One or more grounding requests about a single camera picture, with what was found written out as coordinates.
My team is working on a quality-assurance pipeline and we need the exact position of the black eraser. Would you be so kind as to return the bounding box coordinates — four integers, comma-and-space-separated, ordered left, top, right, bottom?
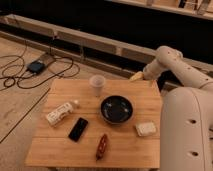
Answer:
68, 118, 88, 142

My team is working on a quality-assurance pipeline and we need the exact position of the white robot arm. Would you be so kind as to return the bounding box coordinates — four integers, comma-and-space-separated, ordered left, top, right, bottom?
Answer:
143, 46, 213, 171

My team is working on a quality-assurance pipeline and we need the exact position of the white sponge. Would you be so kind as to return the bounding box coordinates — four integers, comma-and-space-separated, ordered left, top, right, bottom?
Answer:
135, 122, 157, 137

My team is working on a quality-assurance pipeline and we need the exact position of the long wooden beam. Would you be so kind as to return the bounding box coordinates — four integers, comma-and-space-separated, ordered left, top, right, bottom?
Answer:
0, 13, 213, 76

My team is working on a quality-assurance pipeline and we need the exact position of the black bowl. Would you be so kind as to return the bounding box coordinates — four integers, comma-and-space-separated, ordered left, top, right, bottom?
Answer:
100, 95, 133, 124

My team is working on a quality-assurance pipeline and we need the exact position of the wooden table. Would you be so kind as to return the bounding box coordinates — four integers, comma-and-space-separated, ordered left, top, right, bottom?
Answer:
25, 79, 162, 169

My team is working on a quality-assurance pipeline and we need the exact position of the red brown snack wrapper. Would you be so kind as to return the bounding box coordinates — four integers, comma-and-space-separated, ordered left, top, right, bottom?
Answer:
96, 134, 108, 160

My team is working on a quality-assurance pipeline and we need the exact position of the white plastic bottle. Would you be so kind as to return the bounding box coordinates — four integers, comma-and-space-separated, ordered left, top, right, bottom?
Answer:
45, 100, 79, 126

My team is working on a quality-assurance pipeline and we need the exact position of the blue power adapter box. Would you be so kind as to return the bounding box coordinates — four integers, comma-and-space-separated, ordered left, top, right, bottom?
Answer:
27, 61, 45, 74

